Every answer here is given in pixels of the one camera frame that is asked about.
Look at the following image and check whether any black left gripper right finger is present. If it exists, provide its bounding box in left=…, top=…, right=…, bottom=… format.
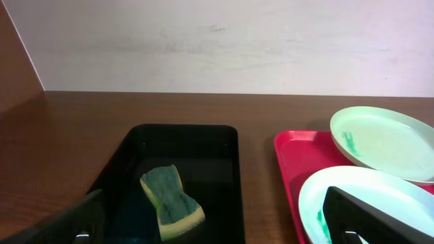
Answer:
left=323, top=186, right=433, bottom=244

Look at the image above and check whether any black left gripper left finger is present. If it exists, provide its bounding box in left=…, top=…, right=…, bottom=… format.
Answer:
left=1, top=189, right=104, bottom=244

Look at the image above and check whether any light blue plate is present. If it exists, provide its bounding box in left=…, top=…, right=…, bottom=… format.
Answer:
left=298, top=166, right=433, bottom=243

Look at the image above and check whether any light green plate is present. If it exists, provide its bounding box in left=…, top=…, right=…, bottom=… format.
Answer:
left=330, top=106, right=433, bottom=186

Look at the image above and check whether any green yellow sponge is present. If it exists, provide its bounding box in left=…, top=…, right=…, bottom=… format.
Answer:
left=140, top=165, right=205, bottom=241

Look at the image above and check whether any red serving tray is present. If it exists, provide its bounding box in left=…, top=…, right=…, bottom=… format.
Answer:
left=274, top=130, right=433, bottom=243

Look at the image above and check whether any black plastic tray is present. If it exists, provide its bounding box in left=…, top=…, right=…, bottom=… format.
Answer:
left=90, top=124, right=245, bottom=244

